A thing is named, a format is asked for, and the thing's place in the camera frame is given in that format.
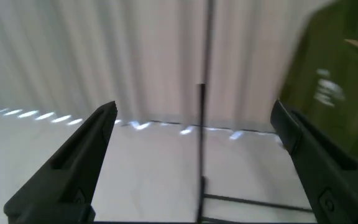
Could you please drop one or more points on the white curtain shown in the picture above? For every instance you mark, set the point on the white curtain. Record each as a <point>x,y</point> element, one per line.
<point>73,56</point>

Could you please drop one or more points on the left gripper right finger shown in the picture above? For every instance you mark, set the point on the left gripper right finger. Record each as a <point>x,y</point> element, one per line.
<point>315,174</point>

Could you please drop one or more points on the green printed shirt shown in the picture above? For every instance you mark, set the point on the green printed shirt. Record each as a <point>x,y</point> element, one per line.
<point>337,77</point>

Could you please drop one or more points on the black clothes rack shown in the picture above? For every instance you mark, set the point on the black clothes rack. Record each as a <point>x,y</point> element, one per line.
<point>201,140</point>

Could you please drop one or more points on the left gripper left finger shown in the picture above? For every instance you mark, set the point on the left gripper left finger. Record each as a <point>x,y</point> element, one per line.
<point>42,193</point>

